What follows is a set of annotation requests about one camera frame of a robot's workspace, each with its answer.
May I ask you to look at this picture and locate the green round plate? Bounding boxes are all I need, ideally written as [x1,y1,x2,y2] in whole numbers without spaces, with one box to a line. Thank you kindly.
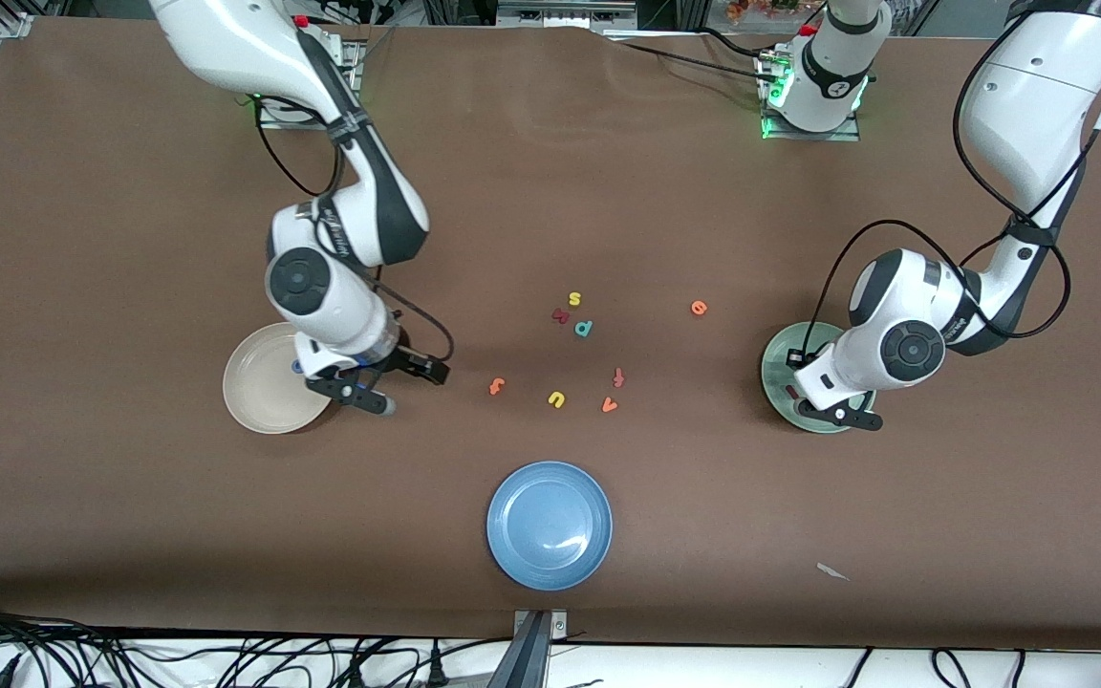
[761,321,878,435]

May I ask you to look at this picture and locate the beige round plate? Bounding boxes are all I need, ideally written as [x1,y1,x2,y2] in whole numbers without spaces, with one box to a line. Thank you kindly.
[222,322,340,436]

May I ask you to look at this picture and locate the blue round plate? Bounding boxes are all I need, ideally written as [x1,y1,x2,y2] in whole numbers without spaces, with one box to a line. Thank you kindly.
[486,461,614,591]

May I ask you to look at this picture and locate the brown table cover sheet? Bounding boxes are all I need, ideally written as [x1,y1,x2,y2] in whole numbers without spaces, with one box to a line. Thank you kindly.
[0,14,1101,653]

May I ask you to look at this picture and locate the orange artificial flowers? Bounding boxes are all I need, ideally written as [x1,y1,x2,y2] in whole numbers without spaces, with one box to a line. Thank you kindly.
[727,0,824,25]

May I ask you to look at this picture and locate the silver metal device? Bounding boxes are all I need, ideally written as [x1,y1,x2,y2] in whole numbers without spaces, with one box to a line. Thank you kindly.
[496,0,637,32]

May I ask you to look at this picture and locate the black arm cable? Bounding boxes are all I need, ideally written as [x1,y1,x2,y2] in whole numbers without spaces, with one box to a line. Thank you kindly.
[252,94,456,364]
[799,19,1087,362]

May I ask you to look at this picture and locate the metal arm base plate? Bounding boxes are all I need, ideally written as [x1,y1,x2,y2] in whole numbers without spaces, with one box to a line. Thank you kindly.
[759,48,862,142]
[254,38,366,130]

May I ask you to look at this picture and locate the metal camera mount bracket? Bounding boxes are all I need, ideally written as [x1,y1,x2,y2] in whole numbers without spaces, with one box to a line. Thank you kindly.
[510,609,571,688]

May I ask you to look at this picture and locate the black table cable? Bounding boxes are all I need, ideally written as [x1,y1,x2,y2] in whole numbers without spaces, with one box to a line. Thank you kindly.
[608,38,781,85]
[694,25,773,62]

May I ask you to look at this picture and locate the black floor cable bundle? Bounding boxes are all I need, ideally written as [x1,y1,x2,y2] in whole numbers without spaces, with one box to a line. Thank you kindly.
[0,597,422,688]

